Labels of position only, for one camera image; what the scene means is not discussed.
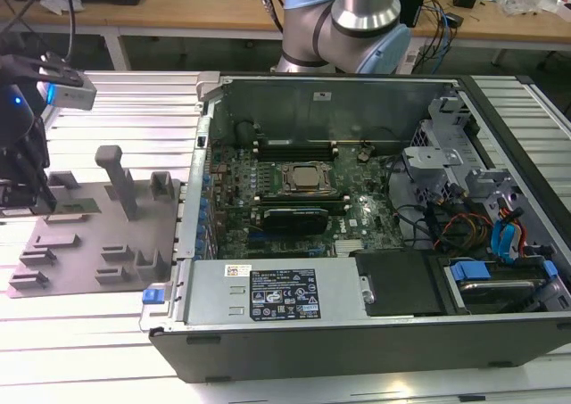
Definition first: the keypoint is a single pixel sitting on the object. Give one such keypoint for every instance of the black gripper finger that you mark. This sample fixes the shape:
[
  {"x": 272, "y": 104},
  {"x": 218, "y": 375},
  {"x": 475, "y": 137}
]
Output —
[
  {"x": 42, "y": 196},
  {"x": 13, "y": 195}
]

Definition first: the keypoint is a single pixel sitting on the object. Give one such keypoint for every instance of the green RAM stick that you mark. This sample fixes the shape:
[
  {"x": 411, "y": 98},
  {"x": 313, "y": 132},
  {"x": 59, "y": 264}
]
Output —
[{"x": 82, "y": 205}]

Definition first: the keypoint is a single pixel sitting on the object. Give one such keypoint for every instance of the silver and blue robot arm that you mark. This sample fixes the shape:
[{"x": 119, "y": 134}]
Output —
[{"x": 357, "y": 16}]

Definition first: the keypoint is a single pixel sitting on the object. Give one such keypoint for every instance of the black RAM slot bank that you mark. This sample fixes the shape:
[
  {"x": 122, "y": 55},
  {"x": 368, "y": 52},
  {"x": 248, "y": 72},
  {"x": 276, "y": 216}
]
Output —
[
  {"x": 294, "y": 152},
  {"x": 303, "y": 204}
]

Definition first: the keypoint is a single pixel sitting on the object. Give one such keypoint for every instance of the installed dark RAM stick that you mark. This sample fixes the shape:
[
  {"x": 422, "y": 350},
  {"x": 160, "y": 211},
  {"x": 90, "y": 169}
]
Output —
[{"x": 294, "y": 142}]

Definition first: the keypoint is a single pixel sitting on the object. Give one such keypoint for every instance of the grey plastic parts rack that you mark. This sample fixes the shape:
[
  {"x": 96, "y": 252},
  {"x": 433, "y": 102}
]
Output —
[{"x": 102, "y": 239}]

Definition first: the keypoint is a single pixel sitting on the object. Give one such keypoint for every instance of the crumpled white paper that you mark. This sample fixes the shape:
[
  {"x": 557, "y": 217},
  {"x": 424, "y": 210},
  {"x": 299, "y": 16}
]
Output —
[{"x": 55, "y": 3}]

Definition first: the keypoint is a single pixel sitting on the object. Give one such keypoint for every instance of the blue case latch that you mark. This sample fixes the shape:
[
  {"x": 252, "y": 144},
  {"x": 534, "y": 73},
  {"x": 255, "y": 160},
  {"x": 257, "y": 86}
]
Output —
[{"x": 154, "y": 297}]

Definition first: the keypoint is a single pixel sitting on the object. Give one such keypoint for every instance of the silver power supply unit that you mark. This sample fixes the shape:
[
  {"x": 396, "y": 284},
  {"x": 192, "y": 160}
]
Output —
[{"x": 209, "y": 288}]

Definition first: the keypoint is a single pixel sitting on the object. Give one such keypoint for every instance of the wooden desk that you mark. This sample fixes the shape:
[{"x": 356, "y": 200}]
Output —
[{"x": 178, "y": 16}]

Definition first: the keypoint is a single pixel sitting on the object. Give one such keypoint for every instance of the black graphics card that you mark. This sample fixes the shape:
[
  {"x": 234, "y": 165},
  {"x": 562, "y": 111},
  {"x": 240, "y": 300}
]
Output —
[{"x": 294, "y": 220}]

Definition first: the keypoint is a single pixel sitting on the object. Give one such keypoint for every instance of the silver CPU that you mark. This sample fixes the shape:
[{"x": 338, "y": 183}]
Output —
[{"x": 308, "y": 175}]

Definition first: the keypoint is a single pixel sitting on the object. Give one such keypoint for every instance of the white sticker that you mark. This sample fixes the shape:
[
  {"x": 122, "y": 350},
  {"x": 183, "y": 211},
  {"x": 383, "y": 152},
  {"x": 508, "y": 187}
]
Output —
[{"x": 322, "y": 96}]

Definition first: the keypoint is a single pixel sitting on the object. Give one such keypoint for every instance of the small silver heatsink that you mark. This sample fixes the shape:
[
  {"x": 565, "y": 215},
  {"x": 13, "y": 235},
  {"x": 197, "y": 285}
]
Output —
[{"x": 348, "y": 246}]

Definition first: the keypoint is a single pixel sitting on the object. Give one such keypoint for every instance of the green motherboard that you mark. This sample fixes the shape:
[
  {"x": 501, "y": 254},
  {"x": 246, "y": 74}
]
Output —
[{"x": 357, "y": 199}]

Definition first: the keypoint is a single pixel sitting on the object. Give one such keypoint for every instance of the black open PC case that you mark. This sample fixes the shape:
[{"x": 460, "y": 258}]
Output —
[{"x": 312, "y": 359}]

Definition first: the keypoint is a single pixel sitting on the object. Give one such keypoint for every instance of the round coin battery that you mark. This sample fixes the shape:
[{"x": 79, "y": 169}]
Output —
[{"x": 364, "y": 155}]

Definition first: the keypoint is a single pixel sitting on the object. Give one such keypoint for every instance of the black plastic shroud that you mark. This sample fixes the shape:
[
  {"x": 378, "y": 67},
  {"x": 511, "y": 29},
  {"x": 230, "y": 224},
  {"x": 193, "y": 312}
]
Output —
[{"x": 401, "y": 283}]

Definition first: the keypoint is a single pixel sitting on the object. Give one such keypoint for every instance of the silver metal drive cage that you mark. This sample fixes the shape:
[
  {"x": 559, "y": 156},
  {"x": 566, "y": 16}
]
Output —
[{"x": 428, "y": 159}]

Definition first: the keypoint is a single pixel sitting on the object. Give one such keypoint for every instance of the hard disk in blue carrier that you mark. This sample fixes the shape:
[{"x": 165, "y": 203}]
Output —
[{"x": 468, "y": 272}]

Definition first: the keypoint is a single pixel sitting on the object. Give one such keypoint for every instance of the small black adapter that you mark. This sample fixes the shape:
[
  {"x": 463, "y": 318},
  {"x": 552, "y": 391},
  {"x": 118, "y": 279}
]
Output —
[{"x": 455, "y": 20}]

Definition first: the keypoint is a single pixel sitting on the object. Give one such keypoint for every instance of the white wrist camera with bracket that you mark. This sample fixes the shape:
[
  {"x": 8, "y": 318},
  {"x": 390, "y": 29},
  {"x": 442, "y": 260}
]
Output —
[{"x": 76, "y": 96}]

